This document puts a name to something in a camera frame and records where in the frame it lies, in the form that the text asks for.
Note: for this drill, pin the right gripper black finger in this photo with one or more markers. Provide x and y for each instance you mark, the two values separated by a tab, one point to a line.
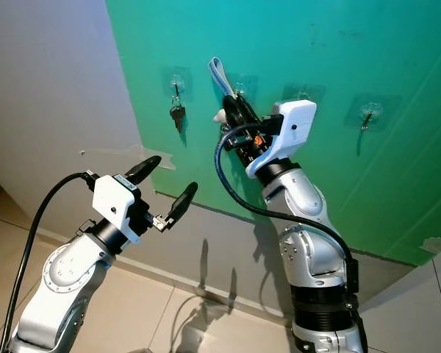
239	114

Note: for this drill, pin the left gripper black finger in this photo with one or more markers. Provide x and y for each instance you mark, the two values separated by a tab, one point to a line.
184	202
144	170

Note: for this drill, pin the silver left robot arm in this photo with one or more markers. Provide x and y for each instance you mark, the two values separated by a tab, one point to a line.
62	283

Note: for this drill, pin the hanging black key bunch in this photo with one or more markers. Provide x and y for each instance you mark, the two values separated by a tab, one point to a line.
177	115

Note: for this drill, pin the torn tape scrap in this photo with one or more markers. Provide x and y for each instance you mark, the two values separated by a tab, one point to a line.
435	245

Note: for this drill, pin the clear adhesive wall hook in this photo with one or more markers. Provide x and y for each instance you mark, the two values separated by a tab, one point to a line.
241	82
367	112
298	93
176	82

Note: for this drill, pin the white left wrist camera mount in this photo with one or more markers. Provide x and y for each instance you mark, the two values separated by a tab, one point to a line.
114	207

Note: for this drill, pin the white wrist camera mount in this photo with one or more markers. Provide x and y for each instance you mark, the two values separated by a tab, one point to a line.
114	207
294	125

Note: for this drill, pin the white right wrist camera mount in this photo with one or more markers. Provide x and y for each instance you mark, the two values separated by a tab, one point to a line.
294	125

